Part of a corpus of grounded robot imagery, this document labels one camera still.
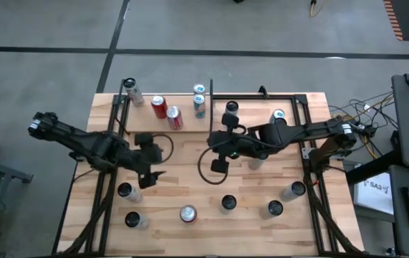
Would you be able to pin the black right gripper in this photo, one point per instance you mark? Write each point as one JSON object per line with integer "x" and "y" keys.
{"x": 233, "y": 145}

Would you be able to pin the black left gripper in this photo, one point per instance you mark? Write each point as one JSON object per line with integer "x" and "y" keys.
{"x": 147, "y": 157}

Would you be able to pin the blue silver Red Bull can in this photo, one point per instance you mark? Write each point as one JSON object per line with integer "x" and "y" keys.
{"x": 199, "y": 107}
{"x": 278, "y": 114}
{"x": 199, "y": 89}

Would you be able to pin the red Coca-Cola can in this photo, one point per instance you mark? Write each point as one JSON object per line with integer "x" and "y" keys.
{"x": 175, "y": 120}
{"x": 160, "y": 109}

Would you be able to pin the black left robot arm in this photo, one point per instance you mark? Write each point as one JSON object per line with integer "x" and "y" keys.
{"x": 82, "y": 143}

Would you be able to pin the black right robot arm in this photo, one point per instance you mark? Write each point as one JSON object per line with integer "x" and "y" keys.
{"x": 308, "y": 130}

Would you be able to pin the wooden shelf board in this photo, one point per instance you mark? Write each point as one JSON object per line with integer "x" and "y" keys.
{"x": 188, "y": 107}

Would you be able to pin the silver Celsius energy drink can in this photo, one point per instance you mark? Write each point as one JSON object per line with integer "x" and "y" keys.
{"x": 228, "y": 201}
{"x": 232, "y": 106}

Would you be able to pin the red Coke Zero Sugar can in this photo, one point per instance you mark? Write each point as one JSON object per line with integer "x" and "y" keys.
{"x": 188, "y": 213}

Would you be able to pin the black desk leg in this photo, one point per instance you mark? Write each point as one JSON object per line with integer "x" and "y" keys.
{"x": 372, "y": 166}

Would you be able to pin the grey metal side table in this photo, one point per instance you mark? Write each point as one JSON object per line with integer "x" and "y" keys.
{"x": 10, "y": 173}

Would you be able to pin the white SA3 paper sign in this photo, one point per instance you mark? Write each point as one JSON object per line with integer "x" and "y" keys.
{"x": 376, "y": 195}

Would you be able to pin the black shelf side post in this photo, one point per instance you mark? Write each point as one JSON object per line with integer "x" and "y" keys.
{"x": 211, "y": 107}

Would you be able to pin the black clamp bracket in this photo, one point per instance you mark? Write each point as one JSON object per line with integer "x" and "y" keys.
{"x": 262, "y": 91}

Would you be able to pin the grey metal bracket plate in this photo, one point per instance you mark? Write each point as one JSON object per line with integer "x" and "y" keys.
{"x": 307, "y": 153}

